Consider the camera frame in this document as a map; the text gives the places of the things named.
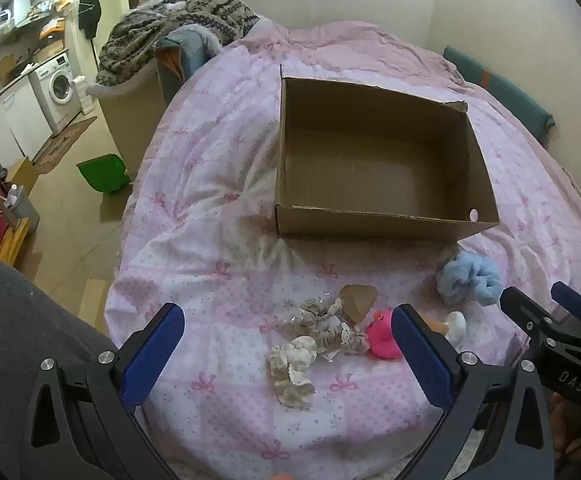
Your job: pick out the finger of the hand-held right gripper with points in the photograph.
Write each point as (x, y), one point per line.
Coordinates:
(573, 300)
(525, 310)

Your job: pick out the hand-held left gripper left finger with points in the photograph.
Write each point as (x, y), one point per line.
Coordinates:
(153, 355)

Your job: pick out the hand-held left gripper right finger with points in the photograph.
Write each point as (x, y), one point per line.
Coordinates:
(423, 360)

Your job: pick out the tan wooden block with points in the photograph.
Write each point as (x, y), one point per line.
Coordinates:
(438, 326)

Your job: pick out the pink rubber toy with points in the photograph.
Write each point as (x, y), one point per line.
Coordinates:
(383, 337)

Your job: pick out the fluffy white scrunchie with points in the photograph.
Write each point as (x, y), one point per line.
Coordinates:
(455, 327)

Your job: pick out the fluffy blue scrunchie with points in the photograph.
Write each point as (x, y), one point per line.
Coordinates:
(468, 277)

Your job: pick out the brown cardboard piece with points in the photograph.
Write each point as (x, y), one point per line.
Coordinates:
(359, 300)

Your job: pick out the beige lace scrunchie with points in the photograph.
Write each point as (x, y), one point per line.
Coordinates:
(323, 322)

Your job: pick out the cream ruffled scrunchie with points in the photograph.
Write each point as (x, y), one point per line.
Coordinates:
(290, 367)

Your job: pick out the person's right hand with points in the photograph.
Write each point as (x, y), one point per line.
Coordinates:
(578, 430)

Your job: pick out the pink printed blanket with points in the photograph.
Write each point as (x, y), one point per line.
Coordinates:
(210, 200)

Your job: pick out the grey plastic container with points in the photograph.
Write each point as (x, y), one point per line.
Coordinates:
(23, 210)

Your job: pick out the teal headboard cushion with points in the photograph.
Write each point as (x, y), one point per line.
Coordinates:
(505, 92)

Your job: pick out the small cardboard box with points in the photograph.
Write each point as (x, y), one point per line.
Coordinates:
(23, 175)

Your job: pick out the brown door mat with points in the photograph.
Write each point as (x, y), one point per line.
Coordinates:
(63, 145)

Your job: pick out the beige armchair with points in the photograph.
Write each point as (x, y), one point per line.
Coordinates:
(125, 115)

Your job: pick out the white kitchen cabinet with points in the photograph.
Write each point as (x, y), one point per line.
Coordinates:
(15, 115)

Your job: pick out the white washing machine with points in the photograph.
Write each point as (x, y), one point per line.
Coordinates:
(58, 85)

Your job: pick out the teal seat cushion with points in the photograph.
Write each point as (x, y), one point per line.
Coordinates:
(188, 57)

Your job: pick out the patterned knit blanket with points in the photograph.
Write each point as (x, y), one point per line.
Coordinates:
(170, 25)

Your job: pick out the black hanging garment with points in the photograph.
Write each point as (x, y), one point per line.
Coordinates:
(89, 12)

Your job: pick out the yellow wooden frame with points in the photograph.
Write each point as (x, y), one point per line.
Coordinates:
(13, 240)

